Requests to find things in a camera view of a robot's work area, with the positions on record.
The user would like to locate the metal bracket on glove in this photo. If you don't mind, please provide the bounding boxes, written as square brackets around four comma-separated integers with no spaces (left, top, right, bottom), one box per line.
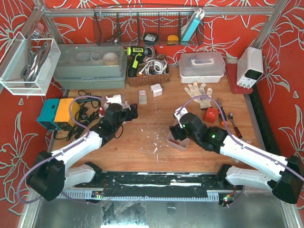
[199,89,207,101]

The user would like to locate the translucent plastic parts bin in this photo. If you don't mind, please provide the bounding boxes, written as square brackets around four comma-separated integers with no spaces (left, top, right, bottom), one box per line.
[166,119,190,151]

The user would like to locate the grey plastic storage box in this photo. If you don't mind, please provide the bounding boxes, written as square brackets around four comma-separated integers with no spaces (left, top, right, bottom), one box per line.
[54,44,127,90]

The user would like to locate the white lidded toolbox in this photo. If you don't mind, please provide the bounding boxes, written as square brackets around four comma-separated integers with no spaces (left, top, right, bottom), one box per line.
[179,52,226,84]

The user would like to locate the yellow box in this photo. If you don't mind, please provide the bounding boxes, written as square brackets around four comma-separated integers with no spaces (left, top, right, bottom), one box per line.
[54,98,80,131]

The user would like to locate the white power supply unit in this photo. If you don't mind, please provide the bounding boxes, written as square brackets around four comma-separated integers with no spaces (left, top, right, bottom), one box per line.
[236,47,263,89]

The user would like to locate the black cable bundle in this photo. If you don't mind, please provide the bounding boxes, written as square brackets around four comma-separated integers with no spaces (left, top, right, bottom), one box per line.
[53,90,105,141]

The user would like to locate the black wire wall basket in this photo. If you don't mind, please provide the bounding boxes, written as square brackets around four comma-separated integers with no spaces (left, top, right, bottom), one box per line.
[93,3,204,46]

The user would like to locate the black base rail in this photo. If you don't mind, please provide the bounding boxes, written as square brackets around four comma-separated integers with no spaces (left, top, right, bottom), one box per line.
[75,171,245,198]

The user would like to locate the yellow tape measure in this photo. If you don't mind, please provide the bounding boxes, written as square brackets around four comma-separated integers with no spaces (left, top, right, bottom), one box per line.
[167,35,179,45]

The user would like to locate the orange cube block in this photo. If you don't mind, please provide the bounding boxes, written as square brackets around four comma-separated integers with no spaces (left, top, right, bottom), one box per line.
[203,107,219,124]

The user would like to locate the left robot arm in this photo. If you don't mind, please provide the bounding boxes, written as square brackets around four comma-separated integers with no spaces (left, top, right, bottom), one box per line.
[26,103,138,201]

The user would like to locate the clear acrylic hanging box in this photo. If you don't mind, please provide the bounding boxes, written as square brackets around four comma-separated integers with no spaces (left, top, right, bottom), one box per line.
[0,33,61,96]

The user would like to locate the white coiled cable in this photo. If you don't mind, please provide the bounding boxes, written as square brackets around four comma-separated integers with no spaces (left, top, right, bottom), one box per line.
[142,59,168,76]

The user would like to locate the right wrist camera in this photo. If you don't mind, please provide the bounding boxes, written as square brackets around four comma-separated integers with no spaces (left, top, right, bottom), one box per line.
[173,107,188,120]

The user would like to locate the red mat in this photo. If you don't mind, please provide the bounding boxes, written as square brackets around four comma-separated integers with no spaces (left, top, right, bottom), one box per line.
[226,63,253,95]

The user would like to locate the woven wicker basket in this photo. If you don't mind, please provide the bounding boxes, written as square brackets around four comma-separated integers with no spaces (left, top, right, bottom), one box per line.
[126,66,170,86]

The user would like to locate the green cordless drill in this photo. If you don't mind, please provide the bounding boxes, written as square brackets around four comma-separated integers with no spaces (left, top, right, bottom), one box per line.
[127,46,154,77]

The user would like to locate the red coil spring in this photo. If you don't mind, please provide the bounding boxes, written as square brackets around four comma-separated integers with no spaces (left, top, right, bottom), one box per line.
[99,107,105,118]

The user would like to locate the white peg base fixture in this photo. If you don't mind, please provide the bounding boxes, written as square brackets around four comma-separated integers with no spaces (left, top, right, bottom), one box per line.
[103,95,130,109]

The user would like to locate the blue tool case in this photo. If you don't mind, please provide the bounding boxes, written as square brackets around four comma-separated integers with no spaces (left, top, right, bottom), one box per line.
[180,8,205,45]

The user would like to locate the teal box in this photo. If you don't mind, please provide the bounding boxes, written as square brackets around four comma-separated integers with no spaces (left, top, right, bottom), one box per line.
[37,98,60,130]

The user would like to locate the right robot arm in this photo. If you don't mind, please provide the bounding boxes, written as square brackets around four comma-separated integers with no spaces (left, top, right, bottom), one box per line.
[170,109,304,204]

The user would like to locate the white work glove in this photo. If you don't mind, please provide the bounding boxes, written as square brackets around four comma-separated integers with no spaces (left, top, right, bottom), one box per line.
[184,81,213,110]

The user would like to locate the orange handled pliers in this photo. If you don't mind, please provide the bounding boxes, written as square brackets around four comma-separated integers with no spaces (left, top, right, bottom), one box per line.
[217,98,227,125]

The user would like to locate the white cube power socket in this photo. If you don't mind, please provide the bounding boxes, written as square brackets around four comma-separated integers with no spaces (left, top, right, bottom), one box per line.
[150,84,163,97]

